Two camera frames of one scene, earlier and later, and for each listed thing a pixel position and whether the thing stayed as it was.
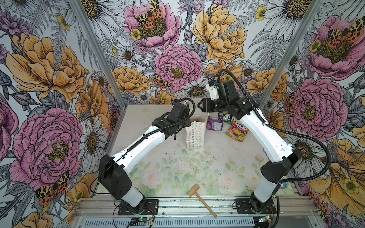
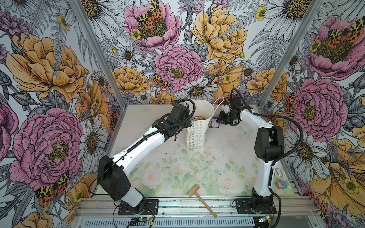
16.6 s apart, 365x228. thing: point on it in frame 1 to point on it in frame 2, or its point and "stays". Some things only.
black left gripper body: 185,124 stays
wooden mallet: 193,191 stays
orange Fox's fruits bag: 237,131 to 198,118
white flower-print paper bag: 196,133 stays
